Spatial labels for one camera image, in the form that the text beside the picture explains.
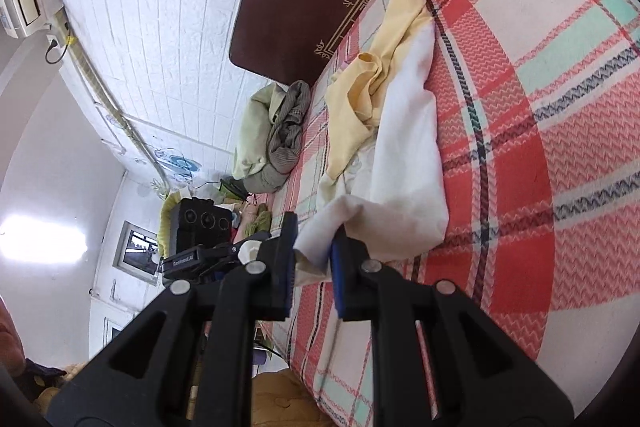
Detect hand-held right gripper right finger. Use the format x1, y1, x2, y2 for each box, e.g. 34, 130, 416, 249
327, 228, 576, 427

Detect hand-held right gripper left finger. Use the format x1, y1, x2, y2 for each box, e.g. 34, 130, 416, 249
47, 211, 301, 427

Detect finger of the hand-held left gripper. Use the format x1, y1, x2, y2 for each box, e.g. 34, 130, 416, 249
220, 233, 273, 275

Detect white garment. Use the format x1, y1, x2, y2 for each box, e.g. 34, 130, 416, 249
292, 24, 449, 286

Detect pale green and grey clothes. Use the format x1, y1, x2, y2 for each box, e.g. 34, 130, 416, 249
231, 84, 291, 194

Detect yellow-green cloth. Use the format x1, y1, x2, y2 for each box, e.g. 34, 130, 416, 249
159, 194, 182, 255

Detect pile of coloured cloths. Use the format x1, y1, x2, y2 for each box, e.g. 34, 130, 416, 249
219, 177, 275, 240

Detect small window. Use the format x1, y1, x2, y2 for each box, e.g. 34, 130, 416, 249
115, 221, 163, 286

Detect grey-brown garment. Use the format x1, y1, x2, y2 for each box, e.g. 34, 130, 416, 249
266, 80, 312, 174

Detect tan padded cloth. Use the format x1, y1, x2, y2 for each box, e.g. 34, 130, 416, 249
250, 368, 323, 427

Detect red plaid blanket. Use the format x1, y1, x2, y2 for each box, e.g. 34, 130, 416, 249
250, 0, 640, 427

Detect blue wall sticker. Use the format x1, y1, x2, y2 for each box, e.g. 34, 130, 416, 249
150, 147, 202, 184

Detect white wrapped wall pipe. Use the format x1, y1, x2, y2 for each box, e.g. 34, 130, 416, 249
57, 7, 173, 195

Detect black power cable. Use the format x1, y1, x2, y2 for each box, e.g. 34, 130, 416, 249
45, 34, 77, 64

